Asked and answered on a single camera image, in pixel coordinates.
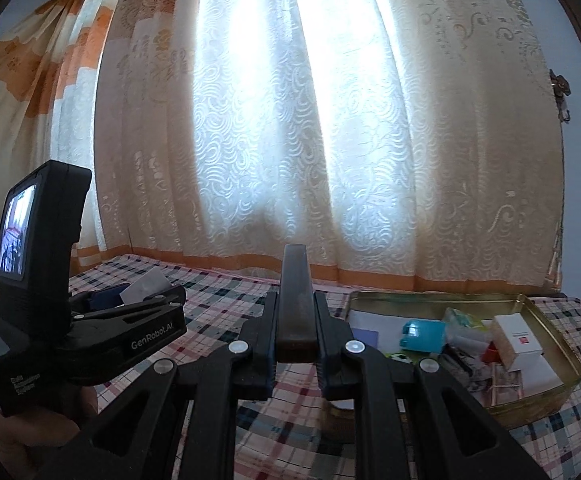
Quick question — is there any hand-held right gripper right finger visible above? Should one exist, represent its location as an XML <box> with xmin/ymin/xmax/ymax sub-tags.
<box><xmin>315</xmin><ymin>293</ymin><xmax>551</xmax><ymax>480</ymax></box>

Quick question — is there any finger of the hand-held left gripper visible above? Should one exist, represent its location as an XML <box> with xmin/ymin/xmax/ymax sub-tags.
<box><xmin>72</xmin><ymin>284</ymin><xmax>188</xmax><ymax>332</ymax></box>
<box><xmin>69</xmin><ymin>284</ymin><xmax>131</xmax><ymax>312</ymax></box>

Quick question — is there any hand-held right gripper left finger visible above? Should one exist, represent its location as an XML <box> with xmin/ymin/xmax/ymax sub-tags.
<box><xmin>45</xmin><ymin>292</ymin><xmax>278</xmax><ymax>480</ymax></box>

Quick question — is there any purple block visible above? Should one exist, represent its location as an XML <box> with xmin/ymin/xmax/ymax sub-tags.
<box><xmin>351</xmin><ymin>327</ymin><xmax>381</xmax><ymax>346</ymax></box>

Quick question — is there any brown wooden comb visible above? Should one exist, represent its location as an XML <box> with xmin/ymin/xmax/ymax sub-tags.
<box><xmin>275</xmin><ymin>244</ymin><xmax>317</xmax><ymax>363</ymax></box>

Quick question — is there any blue toy block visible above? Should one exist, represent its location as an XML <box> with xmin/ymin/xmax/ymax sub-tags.
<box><xmin>401</xmin><ymin>319</ymin><xmax>446</xmax><ymax>353</ymax></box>

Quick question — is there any gold tin box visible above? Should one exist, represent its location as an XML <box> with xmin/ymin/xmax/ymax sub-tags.
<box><xmin>327</xmin><ymin>292</ymin><xmax>581</xmax><ymax>428</ymax></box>

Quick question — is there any green floss pick box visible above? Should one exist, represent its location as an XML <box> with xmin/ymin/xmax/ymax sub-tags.
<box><xmin>443</xmin><ymin>307</ymin><xmax>488</xmax><ymax>333</ymax></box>

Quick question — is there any copper picture frame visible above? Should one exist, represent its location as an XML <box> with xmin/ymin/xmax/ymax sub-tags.
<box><xmin>487</xmin><ymin>365</ymin><xmax>526</xmax><ymax>406</ymax></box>

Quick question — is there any white box with red label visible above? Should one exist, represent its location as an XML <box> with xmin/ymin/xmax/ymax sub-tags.
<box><xmin>490</xmin><ymin>312</ymin><xmax>543</xmax><ymax>371</ymax></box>

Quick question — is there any person's left hand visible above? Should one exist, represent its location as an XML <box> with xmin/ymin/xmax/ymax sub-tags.
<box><xmin>0</xmin><ymin>384</ymin><xmax>100</xmax><ymax>467</ymax></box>

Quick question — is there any plaid bedsheet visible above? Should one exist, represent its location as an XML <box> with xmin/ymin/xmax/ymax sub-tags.
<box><xmin>0</xmin><ymin>254</ymin><xmax>581</xmax><ymax>480</ymax></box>

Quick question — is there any orange patterned curtain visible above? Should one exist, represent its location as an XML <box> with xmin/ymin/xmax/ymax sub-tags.
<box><xmin>0</xmin><ymin>0</ymin><xmax>121</xmax><ymax>321</ymax></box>

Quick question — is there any white paper liner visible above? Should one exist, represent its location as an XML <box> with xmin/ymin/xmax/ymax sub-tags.
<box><xmin>347</xmin><ymin>312</ymin><xmax>563</xmax><ymax>396</ymax></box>

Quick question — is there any beige lace curtain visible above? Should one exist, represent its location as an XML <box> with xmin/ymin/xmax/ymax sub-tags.
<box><xmin>93</xmin><ymin>0</ymin><xmax>566</xmax><ymax>296</ymax></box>

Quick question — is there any metal curtain hook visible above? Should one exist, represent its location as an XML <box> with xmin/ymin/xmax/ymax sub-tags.
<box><xmin>549</xmin><ymin>69</ymin><xmax>571</xmax><ymax>123</ymax></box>

